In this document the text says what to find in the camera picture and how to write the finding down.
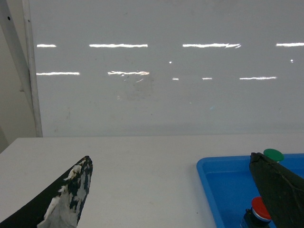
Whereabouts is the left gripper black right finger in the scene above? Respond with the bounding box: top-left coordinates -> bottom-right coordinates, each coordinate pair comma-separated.
249,152 -> 304,228

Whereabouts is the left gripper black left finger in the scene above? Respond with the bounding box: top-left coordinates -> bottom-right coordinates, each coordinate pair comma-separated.
0,156 -> 93,228

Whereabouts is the red mushroom push button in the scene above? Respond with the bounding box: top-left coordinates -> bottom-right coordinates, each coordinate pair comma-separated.
240,196 -> 272,228

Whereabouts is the green mushroom push button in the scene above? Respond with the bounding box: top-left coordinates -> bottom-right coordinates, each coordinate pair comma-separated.
263,148 -> 285,163

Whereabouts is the blue plastic tray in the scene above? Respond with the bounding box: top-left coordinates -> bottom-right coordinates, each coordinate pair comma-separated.
197,153 -> 304,228

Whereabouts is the white metal frame post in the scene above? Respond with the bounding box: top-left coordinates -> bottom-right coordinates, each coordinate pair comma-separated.
0,0 -> 43,137

